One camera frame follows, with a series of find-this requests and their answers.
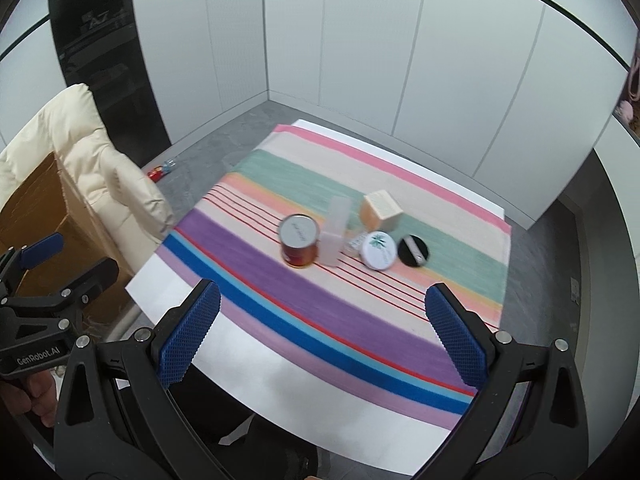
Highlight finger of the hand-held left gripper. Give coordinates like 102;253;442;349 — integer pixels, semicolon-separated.
0;233;66;291
47;257;120;308

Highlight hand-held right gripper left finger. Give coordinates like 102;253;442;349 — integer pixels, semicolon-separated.
52;278;226;480

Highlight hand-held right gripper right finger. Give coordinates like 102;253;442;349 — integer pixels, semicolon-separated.
414;282;587;480

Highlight small beige box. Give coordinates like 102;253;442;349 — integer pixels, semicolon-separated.
361;189;405;234

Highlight translucent plastic container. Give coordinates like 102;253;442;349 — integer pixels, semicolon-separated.
320;196;354;267

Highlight person's left hand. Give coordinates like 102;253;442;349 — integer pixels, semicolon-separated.
0;367;64;429

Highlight brown cardboard box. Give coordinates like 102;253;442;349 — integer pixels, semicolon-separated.
0;152;137;332

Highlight cream puffer jacket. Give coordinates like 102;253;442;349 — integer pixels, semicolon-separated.
0;83;176;272

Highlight black round compact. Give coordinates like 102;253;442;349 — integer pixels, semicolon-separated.
396;234;431;268

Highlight striped colourful cloth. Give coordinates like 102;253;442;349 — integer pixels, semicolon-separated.
150;124;513;431

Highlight person's dark trousers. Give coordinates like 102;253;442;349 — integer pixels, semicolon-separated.
165;372;322;480

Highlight white round tin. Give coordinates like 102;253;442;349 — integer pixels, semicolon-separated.
359;230;399;271

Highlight small red toy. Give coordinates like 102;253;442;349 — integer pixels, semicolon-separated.
148;159;176;181

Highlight amber jar with silver lid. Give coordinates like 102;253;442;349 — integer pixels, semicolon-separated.
277;213;321;269

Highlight black tall cabinet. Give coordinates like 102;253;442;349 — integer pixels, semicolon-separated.
47;0;172;172

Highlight pink toy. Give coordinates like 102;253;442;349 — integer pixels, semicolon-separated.
617;35;640;136

